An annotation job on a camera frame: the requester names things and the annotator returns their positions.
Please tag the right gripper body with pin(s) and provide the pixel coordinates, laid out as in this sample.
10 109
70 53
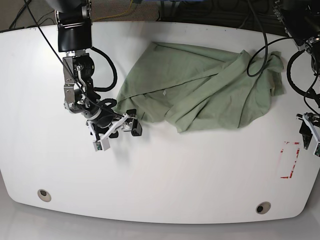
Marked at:
105 124

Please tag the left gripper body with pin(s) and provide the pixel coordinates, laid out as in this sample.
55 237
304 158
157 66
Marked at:
312 122

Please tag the green t-shirt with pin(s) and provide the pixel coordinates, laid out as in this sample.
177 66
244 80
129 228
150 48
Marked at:
197 88

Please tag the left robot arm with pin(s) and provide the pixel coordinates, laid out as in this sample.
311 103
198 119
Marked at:
301 22

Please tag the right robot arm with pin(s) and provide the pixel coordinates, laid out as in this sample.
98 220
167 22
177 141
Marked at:
74 25

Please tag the red tape marking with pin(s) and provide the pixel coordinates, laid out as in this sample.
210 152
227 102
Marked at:
288 159

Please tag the left table grommet hole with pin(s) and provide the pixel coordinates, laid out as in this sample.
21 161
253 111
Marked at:
44 195

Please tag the table grommet hole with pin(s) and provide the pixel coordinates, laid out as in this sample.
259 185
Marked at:
44 195
263 208

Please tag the right table grommet hole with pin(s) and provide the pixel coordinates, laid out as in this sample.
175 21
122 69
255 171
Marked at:
263 208

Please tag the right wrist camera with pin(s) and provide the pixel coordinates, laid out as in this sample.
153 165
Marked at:
101 145

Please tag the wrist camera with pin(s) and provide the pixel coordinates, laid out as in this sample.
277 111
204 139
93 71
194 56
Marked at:
317 149
101 145

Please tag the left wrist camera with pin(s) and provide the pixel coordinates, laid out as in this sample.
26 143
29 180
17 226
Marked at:
317 149

